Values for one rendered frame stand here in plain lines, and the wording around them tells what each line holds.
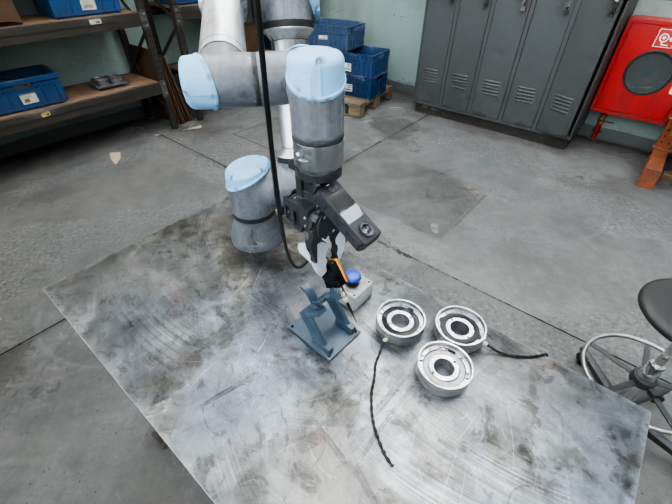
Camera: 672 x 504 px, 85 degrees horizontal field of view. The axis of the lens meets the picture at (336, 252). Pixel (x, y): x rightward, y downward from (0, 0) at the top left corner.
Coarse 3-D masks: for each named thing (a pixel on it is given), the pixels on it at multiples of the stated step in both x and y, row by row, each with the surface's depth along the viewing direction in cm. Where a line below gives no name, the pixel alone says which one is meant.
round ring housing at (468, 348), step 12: (444, 312) 81; (456, 312) 81; (468, 312) 81; (456, 324) 80; (468, 324) 78; (480, 324) 78; (444, 336) 75; (456, 336) 76; (468, 336) 76; (468, 348) 74
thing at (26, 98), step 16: (0, 80) 289; (16, 80) 270; (32, 80) 276; (48, 80) 284; (0, 96) 269; (16, 96) 275; (32, 96) 282; (48, 96) 289; (64, 96) 295; (0, 112) 272; (16, 112) 280
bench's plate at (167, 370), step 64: (128, 256) 100; (192, 256) 100; (256, 256) 100; (128, 320) 83; (192, 320) 83; (256, 320) 83; (128, 384) 71; (192, 384) 71; (256, 384) 71; (320, 384) 71; (384, 384) 71; (512, 384) 71; (576, 384) 71; (192, 448) 62; (256, 448) 62; (384, 448) 62; (448, 448) 62; (512, 448) 62; (576, 448) 62; (640, 448) 62
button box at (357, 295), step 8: (360, 280) 86; (368, 280) 86; (344, 288) 84; (352, 288) 84; (360, 288) 84; (368, 288) 86; (352, 296) 83; (360, 296) 84; (368, 296) 88; (344, 304) 86; (352, 304) 84; (360, 304) 86
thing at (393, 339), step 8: (384, 304) 82; (392, 304) 83; (400, 304) 83; (408, 304) 82; (392, 312) 81; (400, 312) 81; (416, 312) 81; (376, 320) 79; (392, 320) 82; (400, 320) 82; (408, 320) 80; (424, 320) 78; (384, 328) 76; (400, 328) 78; (408, 328) 78; (384, 336) 77; (392, 336) 75; (400, 336) 75; (408, 336) 75; (416, 336) 76; (392, 344) 78; (400, 344) 76; (408, 344) 78
